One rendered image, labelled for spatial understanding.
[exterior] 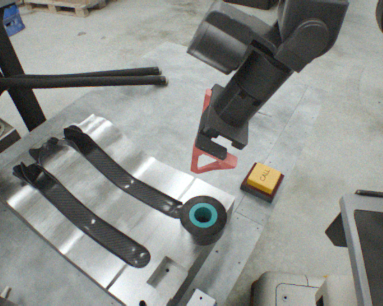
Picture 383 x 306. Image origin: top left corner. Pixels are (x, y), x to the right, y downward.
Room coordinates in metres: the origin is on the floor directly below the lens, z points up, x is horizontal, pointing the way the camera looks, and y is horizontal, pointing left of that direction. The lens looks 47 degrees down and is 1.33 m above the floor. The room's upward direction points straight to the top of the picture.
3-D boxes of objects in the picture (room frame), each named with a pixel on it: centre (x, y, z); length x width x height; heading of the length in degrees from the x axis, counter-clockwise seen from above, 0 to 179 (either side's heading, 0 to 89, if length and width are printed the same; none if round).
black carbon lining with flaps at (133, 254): (0.30, 0.19, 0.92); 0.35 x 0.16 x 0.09; 57
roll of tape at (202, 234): (0.23, -0.02, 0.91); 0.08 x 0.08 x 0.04
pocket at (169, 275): (0.14, 0.04, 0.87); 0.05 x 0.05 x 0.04; 57
